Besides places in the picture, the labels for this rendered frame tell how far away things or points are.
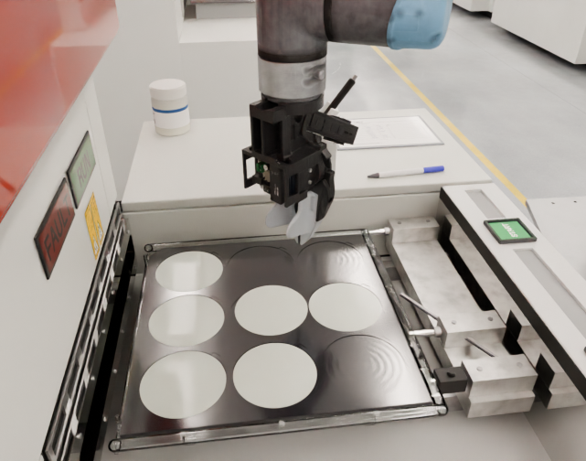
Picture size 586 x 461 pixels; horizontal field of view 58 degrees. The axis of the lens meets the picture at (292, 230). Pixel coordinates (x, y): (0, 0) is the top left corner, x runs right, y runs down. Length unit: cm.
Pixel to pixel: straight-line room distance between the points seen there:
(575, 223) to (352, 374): 68
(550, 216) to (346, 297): 57
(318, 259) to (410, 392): 28
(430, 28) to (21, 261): 41
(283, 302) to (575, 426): 38
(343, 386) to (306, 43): 38
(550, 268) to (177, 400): 51
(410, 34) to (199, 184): 50
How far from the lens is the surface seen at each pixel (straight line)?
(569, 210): 124
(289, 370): 66
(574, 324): 72
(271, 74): 58
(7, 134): 37
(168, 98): 107
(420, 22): 52
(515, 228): 85
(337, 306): 74
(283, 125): 59
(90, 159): 73
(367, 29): 54
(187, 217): 89
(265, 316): 73
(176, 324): 73
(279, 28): 56
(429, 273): 86
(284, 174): 59
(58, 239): 58
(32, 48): 43
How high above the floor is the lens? 139
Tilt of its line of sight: 33 degrees down
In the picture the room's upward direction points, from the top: straight up
